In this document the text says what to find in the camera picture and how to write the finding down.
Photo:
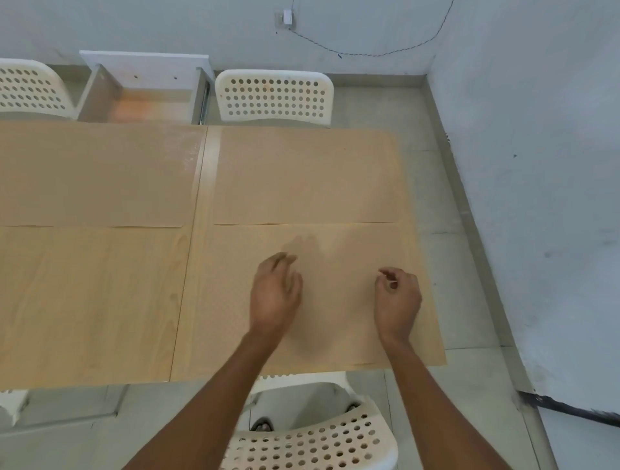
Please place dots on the person's black sandal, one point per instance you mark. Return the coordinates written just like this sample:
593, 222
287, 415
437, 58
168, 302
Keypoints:
262, 426

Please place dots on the white table leg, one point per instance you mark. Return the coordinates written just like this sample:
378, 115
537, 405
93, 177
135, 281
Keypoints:
12, 404

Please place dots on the white wooden drawer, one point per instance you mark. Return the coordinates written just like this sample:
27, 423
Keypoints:
145, 65

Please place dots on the person's left thumb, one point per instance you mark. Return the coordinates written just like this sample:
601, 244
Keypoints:
296, 288

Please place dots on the person's right fingers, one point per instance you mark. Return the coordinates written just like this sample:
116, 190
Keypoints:
389, 277

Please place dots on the white wall socket plug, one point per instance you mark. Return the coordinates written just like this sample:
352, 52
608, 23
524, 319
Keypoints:
286, 17

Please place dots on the person's left hand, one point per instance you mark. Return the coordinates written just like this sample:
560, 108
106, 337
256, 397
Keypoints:
273, 300

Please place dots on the black floor strip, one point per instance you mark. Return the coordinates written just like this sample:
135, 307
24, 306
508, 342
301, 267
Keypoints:
571, 407

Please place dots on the person's right forearm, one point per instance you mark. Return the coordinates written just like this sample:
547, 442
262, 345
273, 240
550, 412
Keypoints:
436, 411

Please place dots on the white perforated plastic chair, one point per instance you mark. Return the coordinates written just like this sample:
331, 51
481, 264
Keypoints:
274, 80
290, 382
29, 68

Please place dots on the brown paper sheet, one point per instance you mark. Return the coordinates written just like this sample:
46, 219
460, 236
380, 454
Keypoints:
339, 252
305, 176
92, 174

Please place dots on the person's left forearm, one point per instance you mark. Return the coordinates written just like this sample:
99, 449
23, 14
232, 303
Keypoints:
213, 406

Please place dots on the person's right hand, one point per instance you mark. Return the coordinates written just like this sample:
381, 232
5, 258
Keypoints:
399, 305

